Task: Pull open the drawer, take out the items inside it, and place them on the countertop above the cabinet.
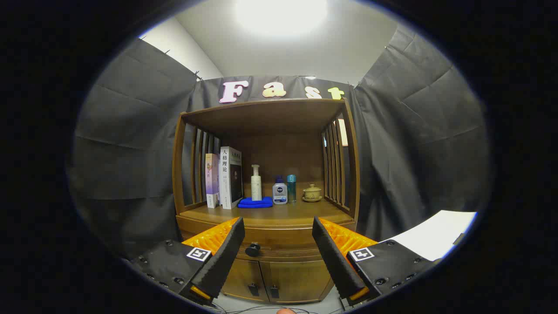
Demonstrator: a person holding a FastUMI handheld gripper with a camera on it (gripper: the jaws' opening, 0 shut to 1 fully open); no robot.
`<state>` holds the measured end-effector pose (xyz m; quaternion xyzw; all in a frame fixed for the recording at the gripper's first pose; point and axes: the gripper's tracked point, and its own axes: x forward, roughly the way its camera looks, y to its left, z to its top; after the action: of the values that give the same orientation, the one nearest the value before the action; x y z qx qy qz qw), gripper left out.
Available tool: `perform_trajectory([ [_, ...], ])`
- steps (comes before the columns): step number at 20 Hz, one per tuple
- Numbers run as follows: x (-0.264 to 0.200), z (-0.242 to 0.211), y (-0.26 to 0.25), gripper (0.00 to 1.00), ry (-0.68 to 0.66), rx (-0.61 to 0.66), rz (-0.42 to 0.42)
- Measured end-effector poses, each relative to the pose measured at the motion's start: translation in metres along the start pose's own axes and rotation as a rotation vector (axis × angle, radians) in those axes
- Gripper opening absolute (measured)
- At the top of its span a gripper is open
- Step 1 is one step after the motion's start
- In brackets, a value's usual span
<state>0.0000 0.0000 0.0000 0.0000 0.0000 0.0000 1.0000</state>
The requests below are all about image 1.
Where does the grey bottle with blue pump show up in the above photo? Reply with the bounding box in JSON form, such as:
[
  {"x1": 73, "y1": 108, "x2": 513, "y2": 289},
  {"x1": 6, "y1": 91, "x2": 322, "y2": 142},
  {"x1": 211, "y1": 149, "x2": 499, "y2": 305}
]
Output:
[{"x1": 272, "y1": 176, "x2": 288, "y2": 205}]

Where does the wooden cabinet door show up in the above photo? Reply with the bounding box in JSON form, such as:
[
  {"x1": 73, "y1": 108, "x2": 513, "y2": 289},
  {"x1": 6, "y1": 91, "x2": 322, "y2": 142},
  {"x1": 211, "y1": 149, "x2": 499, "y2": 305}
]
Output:
[
  {"x1": 222, "y1": 259, "x2": 269, "y2": 302},
  {"x1": 261, "y1": 260, "x2": 334, "y2": 304}
]

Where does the tangle of black cables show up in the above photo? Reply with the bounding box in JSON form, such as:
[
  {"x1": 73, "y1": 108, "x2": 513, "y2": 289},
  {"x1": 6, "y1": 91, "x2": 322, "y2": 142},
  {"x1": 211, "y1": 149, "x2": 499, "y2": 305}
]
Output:
[{"x1": 214, "y1": 303, "x2": 345, "y2": 314}]

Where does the blue folded cloth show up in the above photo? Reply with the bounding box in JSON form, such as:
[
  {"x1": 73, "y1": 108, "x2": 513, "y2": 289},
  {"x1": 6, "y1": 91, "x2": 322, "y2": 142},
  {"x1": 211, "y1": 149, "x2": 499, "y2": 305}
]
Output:
[{"x1": 238, "y1": 197, "x2": 274, "y2": 209}]

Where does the white table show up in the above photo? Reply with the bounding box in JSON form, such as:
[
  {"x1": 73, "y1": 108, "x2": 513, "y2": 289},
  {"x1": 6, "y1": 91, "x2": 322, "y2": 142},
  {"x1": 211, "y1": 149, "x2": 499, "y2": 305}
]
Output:
[{"x1": 386, "y1": 210, "x2": 478, "y2": 262}]

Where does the wooden countertop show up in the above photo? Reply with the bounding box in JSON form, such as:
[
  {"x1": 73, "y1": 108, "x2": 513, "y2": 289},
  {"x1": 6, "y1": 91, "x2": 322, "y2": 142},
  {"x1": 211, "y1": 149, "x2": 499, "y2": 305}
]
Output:
[{"x1": 177, "y1": 198, "x2": 356, "y2": 228}]

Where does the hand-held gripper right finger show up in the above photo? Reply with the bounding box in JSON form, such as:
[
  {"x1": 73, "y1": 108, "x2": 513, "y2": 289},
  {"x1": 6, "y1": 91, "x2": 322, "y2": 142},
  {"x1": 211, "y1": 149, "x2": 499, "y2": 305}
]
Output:
[{"x1": 312, "y1": 217, "x2": 441, "y2": 307}]

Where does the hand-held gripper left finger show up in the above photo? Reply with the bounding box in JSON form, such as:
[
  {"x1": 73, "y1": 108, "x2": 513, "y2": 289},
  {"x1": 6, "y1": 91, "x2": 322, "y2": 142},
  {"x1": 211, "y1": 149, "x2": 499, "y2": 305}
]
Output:
[{"x1": 130, "y1": 217, "x2": 245, "y2": 306}]

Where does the wooden cabinet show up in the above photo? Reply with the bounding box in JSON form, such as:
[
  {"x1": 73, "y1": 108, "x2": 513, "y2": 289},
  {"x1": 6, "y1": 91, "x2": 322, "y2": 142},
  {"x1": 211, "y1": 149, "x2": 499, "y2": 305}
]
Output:
[{"x1": 172, "y1": 98, "x2": 361, "y2": 304}]

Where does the yellow lidded tea cup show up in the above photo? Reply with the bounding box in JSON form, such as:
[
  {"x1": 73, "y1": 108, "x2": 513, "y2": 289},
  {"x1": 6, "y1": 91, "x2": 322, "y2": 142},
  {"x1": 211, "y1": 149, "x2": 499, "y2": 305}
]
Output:
[{"x1": 302, "y1": 184, "x2": 323, "y2": 203}]

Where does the wooden drawer with black knob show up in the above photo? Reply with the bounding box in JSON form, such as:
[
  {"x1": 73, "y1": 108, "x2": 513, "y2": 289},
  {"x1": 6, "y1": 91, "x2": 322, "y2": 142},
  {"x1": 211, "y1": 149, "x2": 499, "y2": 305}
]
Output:
[{"x1": 177, "y1": 215, "x2": 357, "y2": 263}]

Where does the white pump bottle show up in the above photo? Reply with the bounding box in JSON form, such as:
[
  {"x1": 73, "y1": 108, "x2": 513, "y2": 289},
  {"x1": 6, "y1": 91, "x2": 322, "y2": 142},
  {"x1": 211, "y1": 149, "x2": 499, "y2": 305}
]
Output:
[{"x1": 251, "y1": 164, "x2": 262, "y2": 201}]

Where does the pink book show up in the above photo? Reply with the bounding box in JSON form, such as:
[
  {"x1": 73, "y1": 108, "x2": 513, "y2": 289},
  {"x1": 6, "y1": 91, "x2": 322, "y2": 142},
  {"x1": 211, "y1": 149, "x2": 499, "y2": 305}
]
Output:
[{"x1": 205, "y1": 153, "x2": 221, "y2": 208}]

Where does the white book with portrait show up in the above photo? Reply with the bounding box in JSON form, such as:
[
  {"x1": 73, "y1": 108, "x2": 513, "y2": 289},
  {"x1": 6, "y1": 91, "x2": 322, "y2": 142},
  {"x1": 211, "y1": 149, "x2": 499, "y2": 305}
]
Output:
[{"x1": 219, "y1": 146, "x2": 243, "y2": 210}]

